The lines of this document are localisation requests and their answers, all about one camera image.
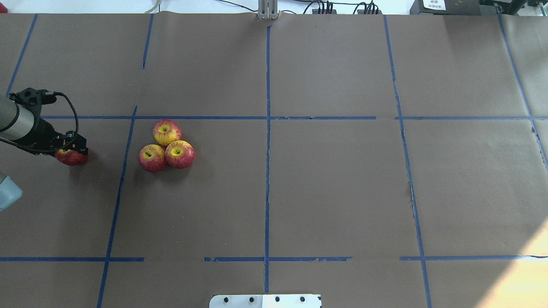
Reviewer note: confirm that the carried red yellow apple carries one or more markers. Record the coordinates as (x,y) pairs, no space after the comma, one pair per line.
(70,157)

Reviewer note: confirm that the white camera pillar with base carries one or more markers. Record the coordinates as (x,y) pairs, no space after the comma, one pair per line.
(291,300)

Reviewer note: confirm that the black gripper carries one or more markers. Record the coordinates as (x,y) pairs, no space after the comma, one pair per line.
(41,131)

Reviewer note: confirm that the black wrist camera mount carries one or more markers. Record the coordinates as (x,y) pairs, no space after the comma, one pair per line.
(32,98)

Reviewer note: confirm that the red yellow apple near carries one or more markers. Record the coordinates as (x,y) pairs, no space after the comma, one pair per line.
(180,154)

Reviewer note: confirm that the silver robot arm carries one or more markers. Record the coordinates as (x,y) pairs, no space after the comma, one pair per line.
(23,127)

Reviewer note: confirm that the red yellow apple far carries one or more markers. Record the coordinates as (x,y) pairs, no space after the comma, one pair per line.
(166,131)

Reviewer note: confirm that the aluminium frame post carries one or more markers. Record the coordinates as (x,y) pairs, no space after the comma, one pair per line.
(268,10)

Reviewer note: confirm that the red yellow apple left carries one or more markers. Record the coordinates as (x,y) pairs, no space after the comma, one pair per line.
(152,158)

